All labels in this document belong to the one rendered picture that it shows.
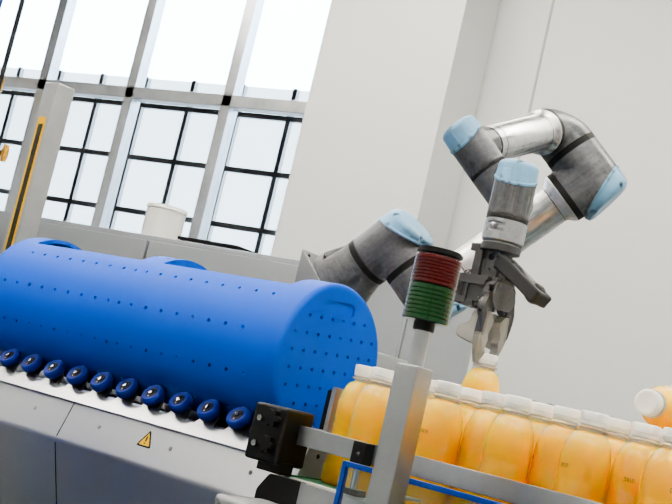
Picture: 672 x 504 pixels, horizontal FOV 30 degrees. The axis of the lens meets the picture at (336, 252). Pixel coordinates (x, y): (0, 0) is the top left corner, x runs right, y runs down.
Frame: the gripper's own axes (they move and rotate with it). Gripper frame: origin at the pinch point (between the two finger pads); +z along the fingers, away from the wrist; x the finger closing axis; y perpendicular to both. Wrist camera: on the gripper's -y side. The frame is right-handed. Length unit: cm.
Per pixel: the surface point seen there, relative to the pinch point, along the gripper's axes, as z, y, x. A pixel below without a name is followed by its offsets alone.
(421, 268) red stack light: -7, -20, 52
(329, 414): 15.7, 17.0, 17.9
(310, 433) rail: 18.9, 7.0, 33.6
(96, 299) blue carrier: 5, 73, 27
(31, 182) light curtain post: -24, 165, -17
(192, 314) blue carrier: 4, 46, 27
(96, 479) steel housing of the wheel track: 38, 62, 26
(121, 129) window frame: -92, 379, -214
